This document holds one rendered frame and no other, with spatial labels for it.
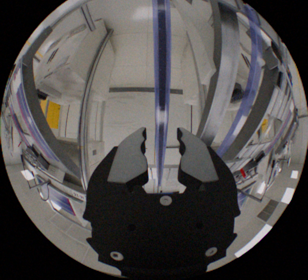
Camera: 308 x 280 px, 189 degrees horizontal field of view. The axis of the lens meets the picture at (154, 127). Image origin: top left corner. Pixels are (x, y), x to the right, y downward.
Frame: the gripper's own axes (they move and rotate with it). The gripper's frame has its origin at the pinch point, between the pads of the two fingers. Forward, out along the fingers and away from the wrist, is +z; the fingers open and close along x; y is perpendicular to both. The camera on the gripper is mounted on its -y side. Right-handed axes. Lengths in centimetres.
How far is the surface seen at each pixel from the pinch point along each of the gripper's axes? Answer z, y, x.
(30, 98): 2.7, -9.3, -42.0
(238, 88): 39, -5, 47
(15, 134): 8, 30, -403
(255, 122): 10.0, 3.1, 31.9
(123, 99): 186, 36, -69
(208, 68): 6.4, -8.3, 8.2
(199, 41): 10.6, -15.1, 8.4
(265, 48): 5.2, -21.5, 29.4
